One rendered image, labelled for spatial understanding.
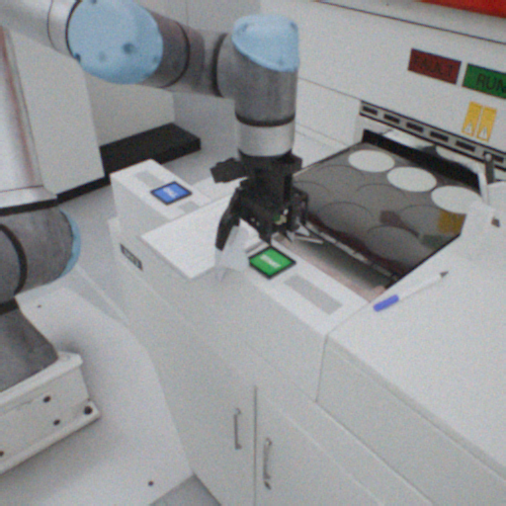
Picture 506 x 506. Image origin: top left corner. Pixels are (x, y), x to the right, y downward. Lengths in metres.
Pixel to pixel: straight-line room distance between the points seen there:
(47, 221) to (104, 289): 1.43
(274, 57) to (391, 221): 0.49
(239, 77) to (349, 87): 0.74
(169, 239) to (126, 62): 0.37
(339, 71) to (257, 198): 0.71
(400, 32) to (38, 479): 1.05
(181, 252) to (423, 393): 0.40
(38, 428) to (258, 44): 0.54
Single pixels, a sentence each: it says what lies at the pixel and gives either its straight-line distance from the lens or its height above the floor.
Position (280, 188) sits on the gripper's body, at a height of 1.11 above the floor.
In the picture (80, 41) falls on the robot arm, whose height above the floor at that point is 1.31.
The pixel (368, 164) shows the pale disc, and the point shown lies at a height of 0.90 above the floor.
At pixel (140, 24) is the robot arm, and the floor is 1.32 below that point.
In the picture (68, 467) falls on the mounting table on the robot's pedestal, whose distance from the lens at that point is 0.74.
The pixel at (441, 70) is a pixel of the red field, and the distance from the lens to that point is 1.16.
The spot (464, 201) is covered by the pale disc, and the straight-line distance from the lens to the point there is 1.09.
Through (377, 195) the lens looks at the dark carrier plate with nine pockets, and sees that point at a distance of 1.05.
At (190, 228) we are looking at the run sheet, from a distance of 0.82.
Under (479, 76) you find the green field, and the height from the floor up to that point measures 1.11.
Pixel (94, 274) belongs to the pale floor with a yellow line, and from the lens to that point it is 2.31.
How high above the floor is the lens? 1.44
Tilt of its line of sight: 38 degrees down
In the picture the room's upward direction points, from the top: straight up
